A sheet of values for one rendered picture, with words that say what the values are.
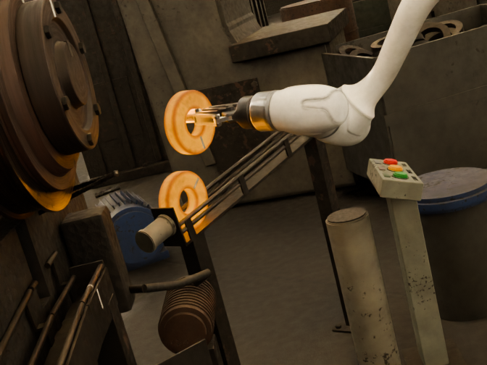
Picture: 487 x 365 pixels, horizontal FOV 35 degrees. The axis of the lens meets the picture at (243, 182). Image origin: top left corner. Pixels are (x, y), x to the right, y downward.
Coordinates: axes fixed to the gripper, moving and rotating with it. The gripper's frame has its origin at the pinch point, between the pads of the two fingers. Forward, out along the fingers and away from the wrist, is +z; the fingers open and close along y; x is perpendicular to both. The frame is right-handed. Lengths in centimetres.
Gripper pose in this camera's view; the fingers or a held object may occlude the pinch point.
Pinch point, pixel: (189, 116)
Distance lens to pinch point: 187.3
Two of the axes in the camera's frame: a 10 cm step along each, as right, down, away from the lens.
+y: 5.6, -3.5, 7.5
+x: -2.0, -9.4, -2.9
